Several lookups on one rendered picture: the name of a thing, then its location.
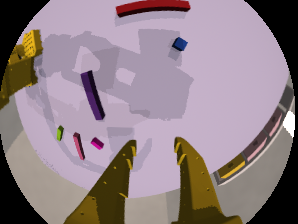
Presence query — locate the red rod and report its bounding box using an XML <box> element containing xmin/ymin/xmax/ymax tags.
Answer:
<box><xmin>116</xmin><ymin>0</ymin><xmax>191</xmax><ymax>18</ymax></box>

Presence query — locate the dark pink rod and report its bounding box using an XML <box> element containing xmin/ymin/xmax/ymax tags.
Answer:
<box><xmin>73</xmin><ymin>132</ymin><xmax>85</xmax><ymax>160</ymax></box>

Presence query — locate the small blue cube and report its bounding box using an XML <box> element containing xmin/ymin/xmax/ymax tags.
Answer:
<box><xmin>172</xmin><ymin>37</ymin><xmax>188</xmax><ymax>51</ymax></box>

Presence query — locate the magenta rod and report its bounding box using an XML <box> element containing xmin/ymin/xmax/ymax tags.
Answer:
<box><xmin>91</xmin><ymin>137</ymin><xmax>104</xmax><ymax>150</ymax></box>

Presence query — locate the lime green rod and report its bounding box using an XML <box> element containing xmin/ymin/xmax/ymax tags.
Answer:
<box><xmin>57</xmin><ymin>125</ymin><xmax>64</xmax><ymax>142</ymax></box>

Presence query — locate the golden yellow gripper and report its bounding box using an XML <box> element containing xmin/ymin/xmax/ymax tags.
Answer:
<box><xmin>63</xmin><ymin>137</ymin><xmax>243</xmax><ymax>224</ymax></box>

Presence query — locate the purple rod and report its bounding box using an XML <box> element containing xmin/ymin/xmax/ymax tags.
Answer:
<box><xmin>80</xmin><ymin>70</ymin><xmax>105</xmax><ymax>120</ymax></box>

